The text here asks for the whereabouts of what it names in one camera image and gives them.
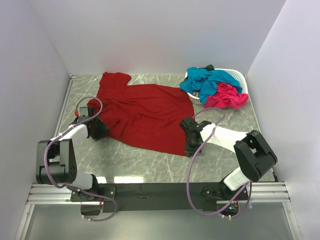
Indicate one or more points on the blue t-shirt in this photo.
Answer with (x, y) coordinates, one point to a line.
(206, 82)

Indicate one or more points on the white laundry basket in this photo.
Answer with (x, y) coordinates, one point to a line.
(235, 74)

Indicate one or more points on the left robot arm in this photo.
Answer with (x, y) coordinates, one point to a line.
(56, 158)

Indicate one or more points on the dark green garment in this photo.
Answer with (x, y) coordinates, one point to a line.
(210, 67)

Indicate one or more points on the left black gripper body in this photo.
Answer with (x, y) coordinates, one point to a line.
(100, 128)

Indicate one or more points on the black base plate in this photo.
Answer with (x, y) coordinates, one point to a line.
(166, 196)

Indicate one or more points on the red t-shirt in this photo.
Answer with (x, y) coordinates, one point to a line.
(145, 116)

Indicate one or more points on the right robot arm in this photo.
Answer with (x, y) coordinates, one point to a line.
(254, 155)

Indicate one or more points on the pink t-shirt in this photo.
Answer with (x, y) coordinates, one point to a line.
(226, 96)

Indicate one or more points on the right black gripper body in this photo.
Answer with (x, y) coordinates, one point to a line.
(191, 147)

